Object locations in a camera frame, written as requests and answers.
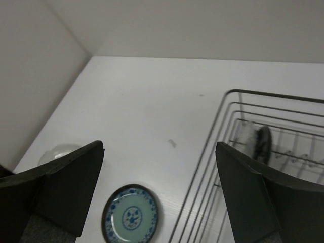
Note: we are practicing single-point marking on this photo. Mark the clear textured glass plate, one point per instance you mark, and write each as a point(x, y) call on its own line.
point(248, 136)

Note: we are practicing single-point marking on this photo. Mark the frosted square glass plate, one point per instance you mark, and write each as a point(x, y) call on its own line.
point(57, 152)

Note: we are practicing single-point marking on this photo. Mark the black round plate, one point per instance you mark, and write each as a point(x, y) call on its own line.
point(263, 146)

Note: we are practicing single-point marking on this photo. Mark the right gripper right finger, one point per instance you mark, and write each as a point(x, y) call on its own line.
point(266, 205)

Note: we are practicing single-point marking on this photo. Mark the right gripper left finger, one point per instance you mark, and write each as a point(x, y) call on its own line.
point(50, 203)

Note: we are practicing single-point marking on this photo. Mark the blue patterned round plate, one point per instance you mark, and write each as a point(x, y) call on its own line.
point(131, 214)

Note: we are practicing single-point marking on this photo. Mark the metal wire dish rack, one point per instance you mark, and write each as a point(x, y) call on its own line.
point(296, 124)

